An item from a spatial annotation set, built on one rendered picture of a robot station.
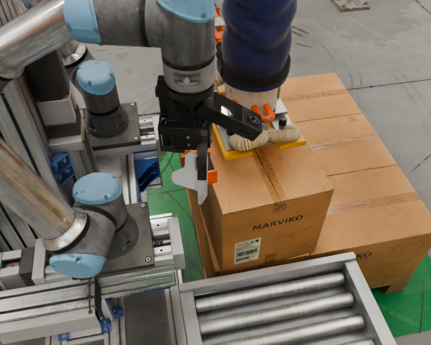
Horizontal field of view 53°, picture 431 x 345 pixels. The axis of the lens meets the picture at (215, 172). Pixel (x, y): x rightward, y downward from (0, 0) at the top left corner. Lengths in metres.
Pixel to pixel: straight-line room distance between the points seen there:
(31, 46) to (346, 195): 1.57
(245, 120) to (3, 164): 0.46
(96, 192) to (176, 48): 0.58
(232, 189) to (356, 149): 0.97
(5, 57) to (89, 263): 0.45
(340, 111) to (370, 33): 2.00
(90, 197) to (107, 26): 0.56
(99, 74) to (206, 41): 0.91
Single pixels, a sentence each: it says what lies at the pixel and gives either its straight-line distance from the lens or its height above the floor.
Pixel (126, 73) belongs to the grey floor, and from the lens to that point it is 3.71.
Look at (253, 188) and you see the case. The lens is 1.48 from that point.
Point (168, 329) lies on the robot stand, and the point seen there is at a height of 0.21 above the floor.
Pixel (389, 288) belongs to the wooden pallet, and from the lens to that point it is 2.42.
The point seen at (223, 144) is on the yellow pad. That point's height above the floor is 1.07.
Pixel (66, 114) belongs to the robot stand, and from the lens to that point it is 1.22.
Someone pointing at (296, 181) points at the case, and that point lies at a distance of 1.52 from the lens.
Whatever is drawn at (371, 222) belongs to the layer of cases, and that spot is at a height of 0.54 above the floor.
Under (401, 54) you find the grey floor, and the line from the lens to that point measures 4.21.
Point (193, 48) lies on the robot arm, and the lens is 0.58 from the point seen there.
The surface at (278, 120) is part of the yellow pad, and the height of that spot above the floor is 1.08.
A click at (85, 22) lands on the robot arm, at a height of 1.79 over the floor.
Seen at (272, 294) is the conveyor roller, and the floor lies 0.54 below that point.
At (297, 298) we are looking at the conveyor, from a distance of 1.79.
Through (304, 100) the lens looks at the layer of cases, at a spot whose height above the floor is 0.54.
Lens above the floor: 2.07
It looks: 48 degrees down
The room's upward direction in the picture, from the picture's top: straight up
